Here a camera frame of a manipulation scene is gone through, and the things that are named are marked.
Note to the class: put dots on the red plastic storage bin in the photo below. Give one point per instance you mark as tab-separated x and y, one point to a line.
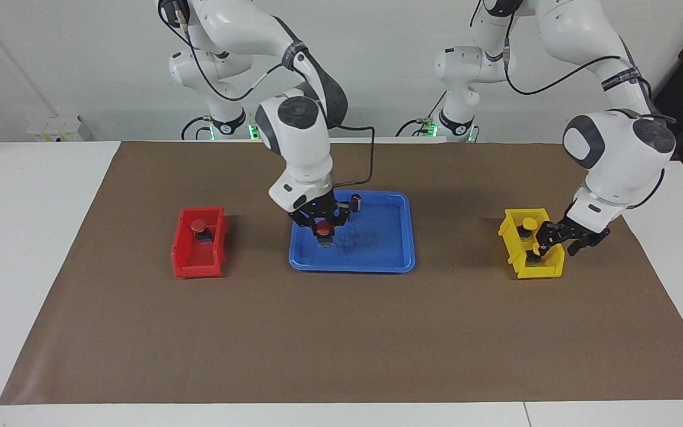
196	261

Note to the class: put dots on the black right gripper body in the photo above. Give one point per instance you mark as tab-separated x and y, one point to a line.
312	209

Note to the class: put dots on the red push button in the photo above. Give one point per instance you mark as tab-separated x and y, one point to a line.
198	225
323	228

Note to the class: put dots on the white wall socket box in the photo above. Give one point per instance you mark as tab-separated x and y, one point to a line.
57	129

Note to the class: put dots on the yellow push button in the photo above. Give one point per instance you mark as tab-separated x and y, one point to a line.
533	259
529	223

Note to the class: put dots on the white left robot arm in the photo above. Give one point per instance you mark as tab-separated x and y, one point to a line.
614	142

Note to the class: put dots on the blue plastic tray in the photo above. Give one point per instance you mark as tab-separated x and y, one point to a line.
377	249

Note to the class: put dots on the yellow plastic storage bin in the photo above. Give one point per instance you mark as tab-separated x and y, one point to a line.
546	270

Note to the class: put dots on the black button with white dots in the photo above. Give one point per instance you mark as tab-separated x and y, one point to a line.
345	210
356	203

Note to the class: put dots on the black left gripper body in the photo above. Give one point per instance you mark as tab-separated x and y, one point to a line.
581	234

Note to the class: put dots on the brown paper table mat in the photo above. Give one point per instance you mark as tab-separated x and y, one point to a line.
341	332

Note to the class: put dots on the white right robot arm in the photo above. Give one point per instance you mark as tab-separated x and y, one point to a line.
300	142

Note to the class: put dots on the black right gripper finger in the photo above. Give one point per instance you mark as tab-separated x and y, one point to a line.
310	226
335	224

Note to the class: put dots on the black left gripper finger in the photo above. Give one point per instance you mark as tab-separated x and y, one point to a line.
559	244
549	228

